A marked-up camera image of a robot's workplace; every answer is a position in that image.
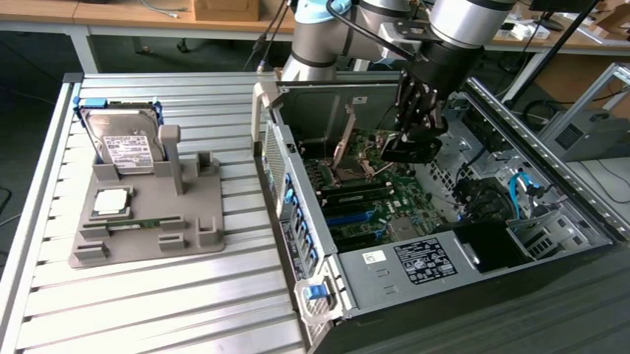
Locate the low-profile graphics card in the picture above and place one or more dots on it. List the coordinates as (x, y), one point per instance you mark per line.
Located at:
(365, 145)

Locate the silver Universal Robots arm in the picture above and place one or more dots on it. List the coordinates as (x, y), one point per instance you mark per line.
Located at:
(315, 37)

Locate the closed cardboard box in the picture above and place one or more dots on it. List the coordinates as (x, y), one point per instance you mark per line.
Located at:
(223, 9)

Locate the black RAM stick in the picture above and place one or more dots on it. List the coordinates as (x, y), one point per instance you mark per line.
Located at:
(359, 195)

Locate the silver disk bay cage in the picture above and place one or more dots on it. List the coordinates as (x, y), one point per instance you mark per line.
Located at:
(462, 155)

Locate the silver disk bay bracket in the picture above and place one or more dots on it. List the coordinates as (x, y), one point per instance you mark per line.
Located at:
(540, 236)

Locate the grey chipset heatsink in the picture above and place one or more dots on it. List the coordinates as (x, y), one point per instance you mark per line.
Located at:
(403, 228)

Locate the black tripod pole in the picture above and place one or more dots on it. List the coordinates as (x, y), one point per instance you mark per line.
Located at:
(555, 48)

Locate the open black PC case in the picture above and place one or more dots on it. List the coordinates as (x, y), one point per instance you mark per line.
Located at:
(443, 324)

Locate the green RAM stick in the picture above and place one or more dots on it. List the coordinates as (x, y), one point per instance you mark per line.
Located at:
(137, 223)

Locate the wooden office desk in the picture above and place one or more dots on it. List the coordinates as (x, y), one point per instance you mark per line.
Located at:
(97, 16)
(586, 44)

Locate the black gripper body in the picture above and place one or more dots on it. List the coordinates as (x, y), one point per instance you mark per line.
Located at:
(443, 66)

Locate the CPU socket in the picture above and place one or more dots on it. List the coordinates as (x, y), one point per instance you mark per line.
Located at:
(356, 174)

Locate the blue case latch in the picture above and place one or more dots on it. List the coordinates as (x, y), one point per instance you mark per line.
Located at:
(313, 293)

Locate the black monitor with stand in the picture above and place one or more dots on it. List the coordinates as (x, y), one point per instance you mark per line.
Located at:
(546, 4)

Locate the grey power supply unit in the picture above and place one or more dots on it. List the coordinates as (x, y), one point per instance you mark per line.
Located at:
(383, 280)

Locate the green motherboard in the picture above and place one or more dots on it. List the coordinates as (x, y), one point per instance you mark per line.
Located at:
(408, 199)

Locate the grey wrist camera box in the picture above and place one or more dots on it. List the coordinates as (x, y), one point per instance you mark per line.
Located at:
(397, 37)

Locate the grey parts rack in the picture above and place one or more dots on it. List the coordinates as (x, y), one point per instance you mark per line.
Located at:
(147, 206)

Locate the open brown carton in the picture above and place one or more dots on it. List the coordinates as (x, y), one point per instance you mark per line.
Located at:
(615, 18)

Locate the silver CPU chip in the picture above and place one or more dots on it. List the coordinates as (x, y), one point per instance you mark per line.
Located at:
(111, 202)

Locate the black castor wheel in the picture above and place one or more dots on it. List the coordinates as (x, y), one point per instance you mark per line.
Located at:
(183, 45)

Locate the grey equipment box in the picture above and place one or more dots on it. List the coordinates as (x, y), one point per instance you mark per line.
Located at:
(590, 136)

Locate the small white box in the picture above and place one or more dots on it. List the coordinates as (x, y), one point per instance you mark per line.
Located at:
(538, 34)

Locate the silver hard disk drive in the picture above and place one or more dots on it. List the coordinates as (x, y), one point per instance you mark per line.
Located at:
(117, 129)

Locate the blue disk caddy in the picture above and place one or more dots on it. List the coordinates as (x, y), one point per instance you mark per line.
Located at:
(93, 102)

